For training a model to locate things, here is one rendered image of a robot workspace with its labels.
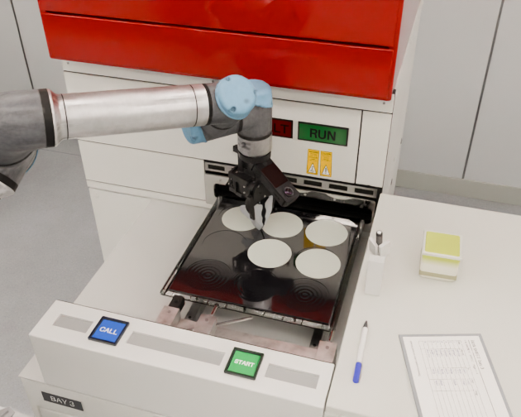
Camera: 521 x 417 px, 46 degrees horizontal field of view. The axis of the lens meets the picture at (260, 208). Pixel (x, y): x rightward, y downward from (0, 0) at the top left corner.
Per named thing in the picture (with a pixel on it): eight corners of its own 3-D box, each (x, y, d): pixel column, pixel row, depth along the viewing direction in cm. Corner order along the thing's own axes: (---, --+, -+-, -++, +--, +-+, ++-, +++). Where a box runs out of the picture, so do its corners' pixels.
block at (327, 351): (319, 349, 120) (320, 338, 118) (336, 353, 119) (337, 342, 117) (309, 381, 114) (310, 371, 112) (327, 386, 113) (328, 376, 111)
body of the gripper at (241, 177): (251, 179, 147) (250, 135, 140) (278, 194, 142) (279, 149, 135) (227, 193, 143) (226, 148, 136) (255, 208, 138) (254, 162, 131)
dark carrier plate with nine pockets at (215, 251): (223, 199, 158) (223, 197, 157) (357, 222, 149) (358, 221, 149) (169, 290, 131) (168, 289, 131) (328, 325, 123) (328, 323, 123)
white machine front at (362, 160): (92, 182, 177) (64, 49, 153) (376, 232, 158) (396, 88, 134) (86, 188, 175) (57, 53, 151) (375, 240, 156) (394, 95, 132)
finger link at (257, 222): (246, 220, 149) (245, 189, 144) (264, 231, 146) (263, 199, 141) (236, 226, 148) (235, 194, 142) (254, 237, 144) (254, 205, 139)
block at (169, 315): (165, 314, 128) (164, 304, 126) (181, 318, 127) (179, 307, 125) (149, 343, 121) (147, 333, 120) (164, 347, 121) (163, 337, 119)
